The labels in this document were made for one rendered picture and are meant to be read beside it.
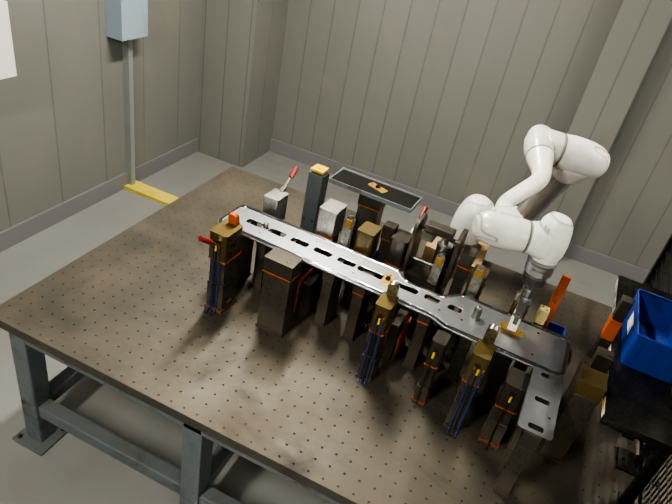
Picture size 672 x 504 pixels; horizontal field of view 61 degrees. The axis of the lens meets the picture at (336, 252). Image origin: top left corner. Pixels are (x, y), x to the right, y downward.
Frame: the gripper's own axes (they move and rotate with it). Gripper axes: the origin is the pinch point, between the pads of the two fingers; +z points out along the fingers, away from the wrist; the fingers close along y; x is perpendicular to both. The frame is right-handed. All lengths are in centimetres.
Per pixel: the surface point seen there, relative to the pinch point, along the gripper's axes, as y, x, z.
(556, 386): 17.4, 18.4, 5.2
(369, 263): -5, -56, 5
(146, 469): 66, -102, 83
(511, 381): 21.8, 5.5, 7.2
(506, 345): 8.1, 0.4, 5.1
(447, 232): -16.1, -33.4, -13.7
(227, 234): 22, -103, -1
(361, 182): -35, -76, -11
